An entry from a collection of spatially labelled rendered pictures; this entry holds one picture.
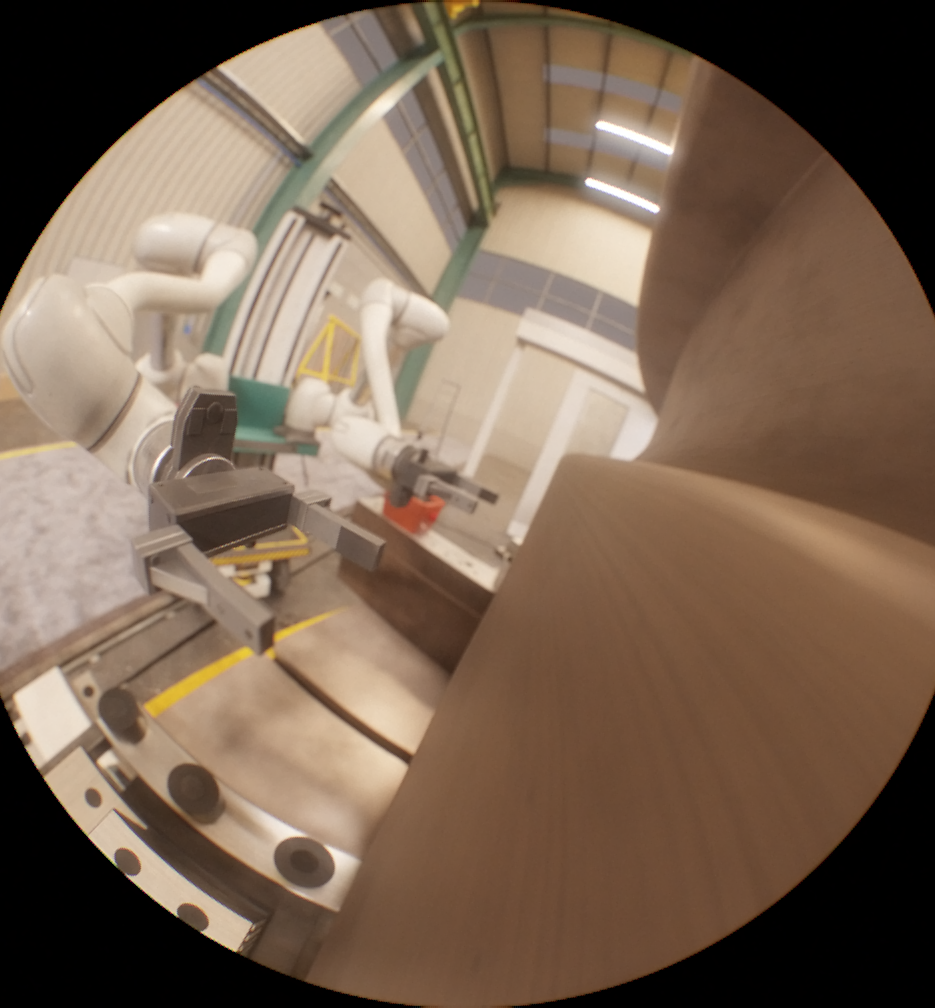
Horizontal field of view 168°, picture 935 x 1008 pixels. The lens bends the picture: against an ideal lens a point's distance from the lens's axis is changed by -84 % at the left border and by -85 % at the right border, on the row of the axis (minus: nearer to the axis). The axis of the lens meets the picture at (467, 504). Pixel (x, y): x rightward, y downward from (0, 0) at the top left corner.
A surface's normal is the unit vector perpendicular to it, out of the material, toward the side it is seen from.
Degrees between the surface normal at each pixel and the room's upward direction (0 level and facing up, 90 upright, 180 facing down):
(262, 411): 90
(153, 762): 0
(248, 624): 90
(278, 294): 90
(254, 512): 90
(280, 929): 0
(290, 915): 0
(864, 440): 62
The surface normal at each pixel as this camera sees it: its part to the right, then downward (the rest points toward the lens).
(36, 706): 0.36, -0.90
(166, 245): 0.47, 0.69
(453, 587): -0.48, 0.04
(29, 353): 0.66, 0.59
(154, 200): 0.91, 0.40
